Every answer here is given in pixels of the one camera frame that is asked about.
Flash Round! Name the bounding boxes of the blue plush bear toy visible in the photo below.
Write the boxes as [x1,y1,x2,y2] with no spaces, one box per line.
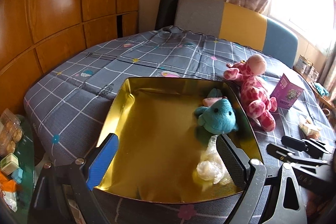
[194,88,238,135]

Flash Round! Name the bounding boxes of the gold lined tray box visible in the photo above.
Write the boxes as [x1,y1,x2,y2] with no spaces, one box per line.
[98,77,261,204]

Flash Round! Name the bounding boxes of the wooden bedside table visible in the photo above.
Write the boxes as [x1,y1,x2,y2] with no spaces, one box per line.
[292,67,335,121]

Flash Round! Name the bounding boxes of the pink spotted plush giraffe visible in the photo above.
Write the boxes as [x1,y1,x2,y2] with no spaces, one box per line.
[223,54,277,132]

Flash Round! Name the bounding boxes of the teal plush on table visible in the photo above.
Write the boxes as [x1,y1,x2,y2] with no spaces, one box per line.
[313,82,329,97]

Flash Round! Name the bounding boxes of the purple cardboard box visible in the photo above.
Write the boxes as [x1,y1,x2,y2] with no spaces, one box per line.
[270,73,304,110]

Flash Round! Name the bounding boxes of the glass side table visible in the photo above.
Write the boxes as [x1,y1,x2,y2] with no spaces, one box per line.
[1,115,35,223]

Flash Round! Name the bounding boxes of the grey checked bed quilt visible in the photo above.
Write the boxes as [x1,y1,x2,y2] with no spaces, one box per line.
[24,27,335,223]

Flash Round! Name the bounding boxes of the right beige curtain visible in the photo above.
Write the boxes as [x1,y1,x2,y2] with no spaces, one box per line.
[318,46,335,97]

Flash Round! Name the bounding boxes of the small green white box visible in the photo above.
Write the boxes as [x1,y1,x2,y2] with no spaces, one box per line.
[1,153,19,176]

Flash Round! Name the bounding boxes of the white tin can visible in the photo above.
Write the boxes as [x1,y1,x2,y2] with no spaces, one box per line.
[295,55,312,75]

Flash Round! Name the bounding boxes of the plastic box of pastries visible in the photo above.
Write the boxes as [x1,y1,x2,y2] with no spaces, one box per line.
[0,109,23,157]

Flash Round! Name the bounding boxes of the grey yellow blue headboard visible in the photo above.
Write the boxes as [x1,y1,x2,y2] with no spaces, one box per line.
[174,0,298,68]

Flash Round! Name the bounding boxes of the wooden wardrobe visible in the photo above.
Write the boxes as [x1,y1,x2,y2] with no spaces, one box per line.
[1,0,139,114]

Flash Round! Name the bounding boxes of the black rolled mat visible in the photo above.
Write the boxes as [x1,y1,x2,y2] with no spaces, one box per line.
[155,0,179,30]

